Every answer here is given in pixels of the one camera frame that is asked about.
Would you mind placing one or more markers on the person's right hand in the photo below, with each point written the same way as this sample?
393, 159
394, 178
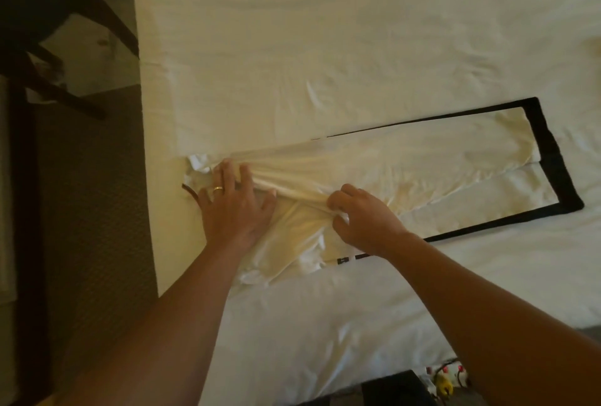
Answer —
366, 222

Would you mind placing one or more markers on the person's left forearm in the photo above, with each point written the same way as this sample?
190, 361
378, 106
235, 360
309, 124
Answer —
155, 335

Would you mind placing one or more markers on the white bed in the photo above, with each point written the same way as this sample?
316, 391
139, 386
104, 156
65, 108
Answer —
376, 25

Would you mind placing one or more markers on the black round stool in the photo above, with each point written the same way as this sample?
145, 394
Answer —
47, 6

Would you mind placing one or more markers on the person's right forearm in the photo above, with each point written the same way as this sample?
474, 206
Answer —
507, 326

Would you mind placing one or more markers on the white power strip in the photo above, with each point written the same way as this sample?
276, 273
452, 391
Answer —
446, 377

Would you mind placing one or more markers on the white and black t-shirt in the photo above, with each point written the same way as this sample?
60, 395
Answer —
423, 166

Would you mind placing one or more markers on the person's right leg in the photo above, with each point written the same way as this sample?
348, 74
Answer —
390, 390

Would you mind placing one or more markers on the person's left hand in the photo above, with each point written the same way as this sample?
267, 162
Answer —
233, 211

